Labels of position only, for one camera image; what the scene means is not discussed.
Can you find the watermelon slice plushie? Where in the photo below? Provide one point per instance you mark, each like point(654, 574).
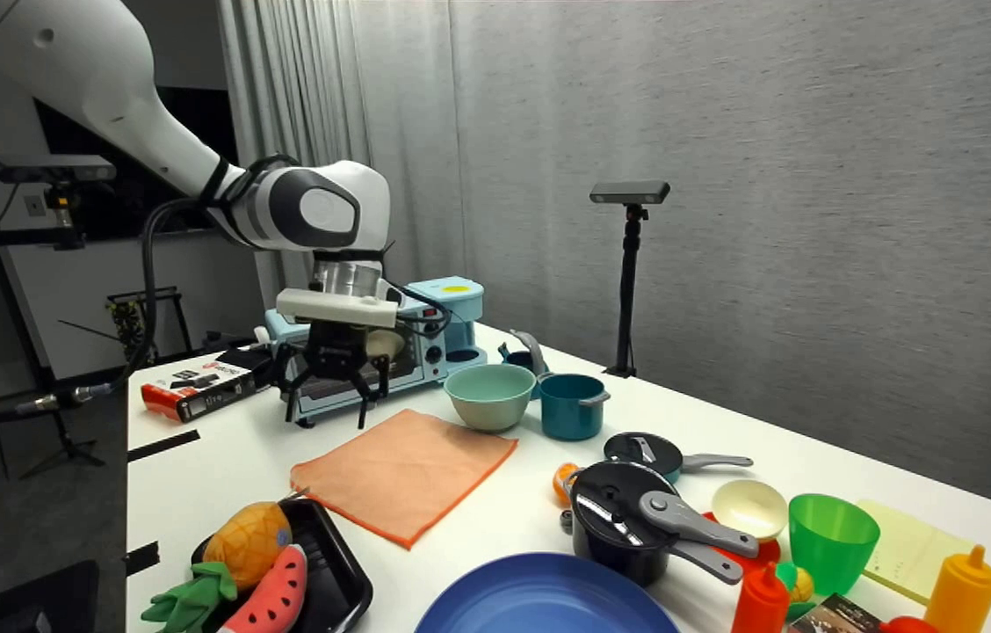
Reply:
point(268, 599)

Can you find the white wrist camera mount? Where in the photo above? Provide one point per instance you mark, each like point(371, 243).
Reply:
point(339, 308)

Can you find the black and orange box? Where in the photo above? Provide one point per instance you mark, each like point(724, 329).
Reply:
point(209, 385)

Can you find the blue round plate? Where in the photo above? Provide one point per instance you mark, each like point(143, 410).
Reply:
point(543, 599)

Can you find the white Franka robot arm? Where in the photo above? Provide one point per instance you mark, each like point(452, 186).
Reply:
point(147, 116)

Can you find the light blue toaster oven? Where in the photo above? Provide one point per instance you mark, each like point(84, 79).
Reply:
point(429, 329)

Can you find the small orange toy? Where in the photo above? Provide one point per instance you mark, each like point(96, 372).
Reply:
point(562, 479)

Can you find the black camera on side stand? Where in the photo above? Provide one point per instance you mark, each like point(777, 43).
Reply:
point(43, 167)

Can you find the green and yellow toy ball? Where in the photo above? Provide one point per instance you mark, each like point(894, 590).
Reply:
point(799, 585)

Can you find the orange cloth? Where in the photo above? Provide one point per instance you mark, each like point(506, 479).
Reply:
point(403, 467)

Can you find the yellow mustard bottle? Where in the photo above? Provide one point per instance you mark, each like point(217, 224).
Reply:
point(960, 599)

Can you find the green plastic cup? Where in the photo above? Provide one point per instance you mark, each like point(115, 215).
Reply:
point(831, 540)

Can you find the small black pan with lid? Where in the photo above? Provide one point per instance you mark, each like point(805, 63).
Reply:
point(647, 452)

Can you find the small cream bowl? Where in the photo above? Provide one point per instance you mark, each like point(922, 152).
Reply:
point(746, 507)

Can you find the teal toy pot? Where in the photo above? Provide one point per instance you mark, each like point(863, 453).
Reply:
point(569, 410)

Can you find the red ketchup bottle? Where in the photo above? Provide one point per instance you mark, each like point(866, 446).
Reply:
point(760, 601)

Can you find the pale green bowl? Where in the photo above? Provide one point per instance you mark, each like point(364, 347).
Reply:
point(494, 396)

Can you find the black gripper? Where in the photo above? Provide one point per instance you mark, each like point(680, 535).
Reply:
point(341, 351)

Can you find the black ridged rectangular plate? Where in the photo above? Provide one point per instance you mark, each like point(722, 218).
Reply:
point(330, 574)

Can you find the orange plushie with green leaves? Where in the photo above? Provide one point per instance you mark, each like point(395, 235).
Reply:
point(244, 540)

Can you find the black tape strip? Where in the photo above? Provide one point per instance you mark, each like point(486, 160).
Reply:
point(164, 445)

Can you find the pale yellow mat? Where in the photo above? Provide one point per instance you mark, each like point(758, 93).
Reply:
point(913, 556)

